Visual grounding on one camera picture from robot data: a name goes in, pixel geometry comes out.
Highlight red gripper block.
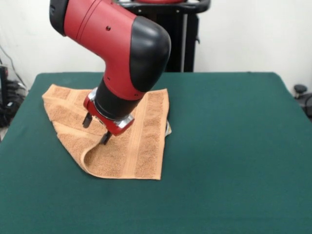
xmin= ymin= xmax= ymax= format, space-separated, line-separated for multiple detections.
xmin=82 ymin=88 xmax=136 ymax=146

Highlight tan terry towel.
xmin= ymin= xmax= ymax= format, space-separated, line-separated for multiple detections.
xmin=42 ymin=84 xmax=173 ymax=181

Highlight black box with red light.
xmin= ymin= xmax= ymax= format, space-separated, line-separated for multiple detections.
xmin=0 ymin=65 xmax=9 ymax=108

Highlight dark green table cloth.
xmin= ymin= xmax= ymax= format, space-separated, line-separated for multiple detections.
xmin=0 ymin=72 xmax=312 ymax=234

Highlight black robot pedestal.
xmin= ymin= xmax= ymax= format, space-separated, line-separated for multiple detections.
xmin=114 ymin=0 xmax=212 ymax=73

